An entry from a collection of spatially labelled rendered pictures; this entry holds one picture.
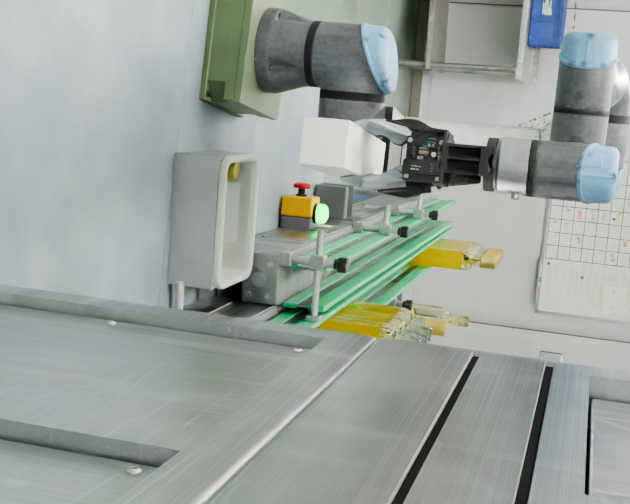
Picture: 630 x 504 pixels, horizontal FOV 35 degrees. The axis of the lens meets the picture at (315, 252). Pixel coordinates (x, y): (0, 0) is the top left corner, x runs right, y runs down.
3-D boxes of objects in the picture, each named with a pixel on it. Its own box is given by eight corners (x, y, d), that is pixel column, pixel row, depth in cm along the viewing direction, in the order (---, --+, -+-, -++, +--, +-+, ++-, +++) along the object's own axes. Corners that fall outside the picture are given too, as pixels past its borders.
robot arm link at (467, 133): (321, 88, 184) (622, 115, 181) (313, 170, 187) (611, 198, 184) (316, 89, 173) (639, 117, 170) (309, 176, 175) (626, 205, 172)
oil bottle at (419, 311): (368, 318, 271) (466, 331, 264) (371, 297, 271) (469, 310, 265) (372, 320, 276) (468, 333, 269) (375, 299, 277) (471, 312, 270)
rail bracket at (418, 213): (389, 216, 284) (436, 221, 281) (391, 190, 283) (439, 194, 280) (392, 214, 288) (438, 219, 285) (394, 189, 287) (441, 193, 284)
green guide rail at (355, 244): (285, 267, 188) (326, 273, 186) (285, 262, 187) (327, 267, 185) (433, 201, 355) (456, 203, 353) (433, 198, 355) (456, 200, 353)
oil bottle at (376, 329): (283, 343, 194) (392, 359, 188) (285, 314, 193) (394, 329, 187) (291, 337, 199) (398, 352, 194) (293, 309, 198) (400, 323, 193)
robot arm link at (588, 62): (639, 53, 178) (635, 34, 132) (631, 116, 180) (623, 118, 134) (572, 48, 181) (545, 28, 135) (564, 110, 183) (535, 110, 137)
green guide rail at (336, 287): (282, 306, 189) (323, 312, 187) (282, 301, 189) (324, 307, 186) (431, 221, 356) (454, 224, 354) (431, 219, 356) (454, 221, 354)
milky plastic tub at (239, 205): (169, 285, 169) (217, 291, 167) (177, 151, 166) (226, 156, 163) (207, 271, 186) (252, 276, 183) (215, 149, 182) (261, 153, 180)
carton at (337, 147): (304, 116, 130) (349, 120, 128) (347, 140, 153) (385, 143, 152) (298, 163, 130) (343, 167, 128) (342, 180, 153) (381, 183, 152)
